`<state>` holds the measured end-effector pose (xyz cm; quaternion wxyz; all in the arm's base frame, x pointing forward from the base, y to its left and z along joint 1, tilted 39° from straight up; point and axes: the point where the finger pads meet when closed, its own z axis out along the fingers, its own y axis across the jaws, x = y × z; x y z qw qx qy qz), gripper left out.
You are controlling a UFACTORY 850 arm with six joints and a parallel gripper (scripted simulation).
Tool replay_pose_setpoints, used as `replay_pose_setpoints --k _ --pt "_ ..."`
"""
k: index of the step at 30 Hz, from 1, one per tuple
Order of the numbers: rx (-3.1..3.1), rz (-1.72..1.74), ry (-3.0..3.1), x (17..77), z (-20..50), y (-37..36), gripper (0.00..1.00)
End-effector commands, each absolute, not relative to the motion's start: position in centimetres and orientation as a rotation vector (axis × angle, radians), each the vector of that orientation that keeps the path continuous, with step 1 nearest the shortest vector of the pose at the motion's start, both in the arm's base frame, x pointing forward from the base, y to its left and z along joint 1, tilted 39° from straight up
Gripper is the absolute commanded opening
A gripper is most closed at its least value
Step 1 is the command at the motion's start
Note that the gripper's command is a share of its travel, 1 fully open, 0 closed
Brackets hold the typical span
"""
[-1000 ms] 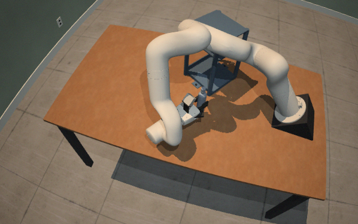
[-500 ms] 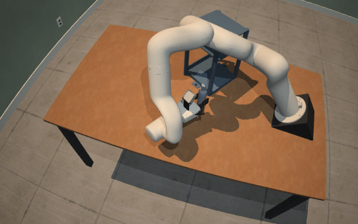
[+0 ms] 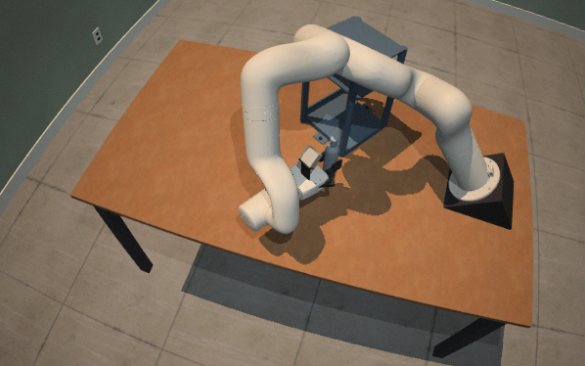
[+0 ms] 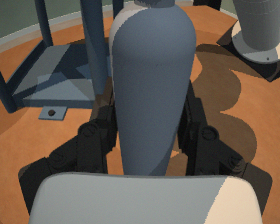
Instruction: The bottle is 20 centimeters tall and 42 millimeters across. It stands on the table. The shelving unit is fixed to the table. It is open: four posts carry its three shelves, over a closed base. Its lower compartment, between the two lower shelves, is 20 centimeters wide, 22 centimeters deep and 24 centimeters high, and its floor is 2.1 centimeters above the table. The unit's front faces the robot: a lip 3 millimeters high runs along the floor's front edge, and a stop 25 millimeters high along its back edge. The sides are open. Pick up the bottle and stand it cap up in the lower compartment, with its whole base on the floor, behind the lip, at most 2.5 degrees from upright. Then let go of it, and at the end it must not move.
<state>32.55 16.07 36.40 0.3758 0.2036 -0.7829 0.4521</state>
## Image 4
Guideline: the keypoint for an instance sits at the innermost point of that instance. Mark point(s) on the dark blue shelving unit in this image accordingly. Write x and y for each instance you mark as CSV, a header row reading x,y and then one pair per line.
x,y
56,78

